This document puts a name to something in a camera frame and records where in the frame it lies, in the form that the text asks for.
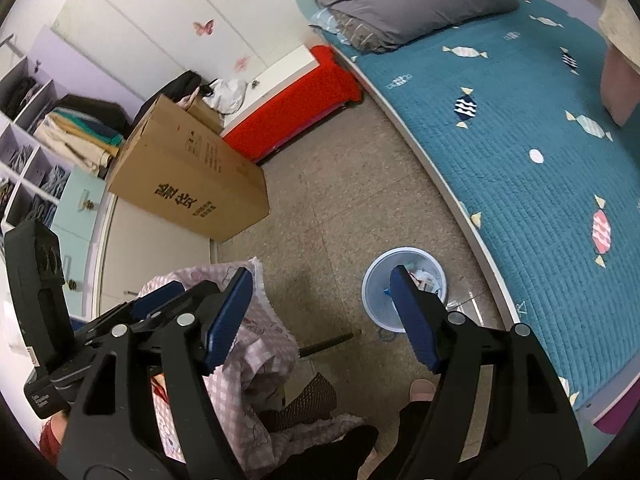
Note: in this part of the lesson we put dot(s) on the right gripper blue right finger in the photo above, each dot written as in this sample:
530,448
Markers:
421,314

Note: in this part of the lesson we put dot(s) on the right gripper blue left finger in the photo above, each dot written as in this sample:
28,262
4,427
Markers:
220,329

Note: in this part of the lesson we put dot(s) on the light blue trash bin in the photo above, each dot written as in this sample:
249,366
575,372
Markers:
425,271

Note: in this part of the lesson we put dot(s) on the person's left hand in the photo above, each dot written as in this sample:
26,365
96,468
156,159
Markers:
52,434

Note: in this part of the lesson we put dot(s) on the pink checked tablecloth table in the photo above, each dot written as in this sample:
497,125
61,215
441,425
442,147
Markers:
261,359

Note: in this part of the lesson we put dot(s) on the person's pink slipper foot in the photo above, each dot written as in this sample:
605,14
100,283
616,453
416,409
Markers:
422,390

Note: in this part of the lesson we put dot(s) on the folded clothes stack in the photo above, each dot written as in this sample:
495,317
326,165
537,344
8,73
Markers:
87,132

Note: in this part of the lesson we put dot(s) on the large brown cardboard box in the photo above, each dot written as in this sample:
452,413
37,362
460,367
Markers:
176,168

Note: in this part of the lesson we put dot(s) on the white plastic bag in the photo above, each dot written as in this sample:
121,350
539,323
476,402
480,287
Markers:
226,96

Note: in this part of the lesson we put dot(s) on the teal candy pattern bed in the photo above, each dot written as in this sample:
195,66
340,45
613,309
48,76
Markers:
506,111

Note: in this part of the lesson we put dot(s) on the red bench with white top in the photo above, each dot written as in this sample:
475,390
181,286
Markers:
296,108

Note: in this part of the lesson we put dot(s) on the black clothing pile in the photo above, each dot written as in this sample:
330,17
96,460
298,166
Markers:
182,87

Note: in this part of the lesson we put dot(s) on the pink pillow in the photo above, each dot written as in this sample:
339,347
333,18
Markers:
619,88

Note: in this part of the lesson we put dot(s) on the beige cloth on chair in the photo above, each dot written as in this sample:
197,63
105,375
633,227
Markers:
619,25

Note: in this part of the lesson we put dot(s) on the white cabinet with handles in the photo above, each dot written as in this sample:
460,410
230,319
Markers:
111,249

